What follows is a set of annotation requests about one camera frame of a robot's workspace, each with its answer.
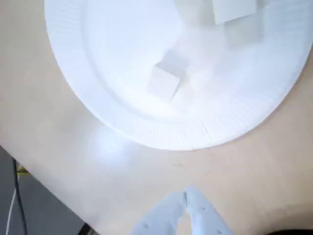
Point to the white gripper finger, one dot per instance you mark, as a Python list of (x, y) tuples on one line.
[(205, 218), (163, 215)]

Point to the white cube block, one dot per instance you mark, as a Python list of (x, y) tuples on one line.
[(163, 80), (234, 9)]

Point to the white paper plate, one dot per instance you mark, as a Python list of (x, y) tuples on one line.
[(127, 73)]

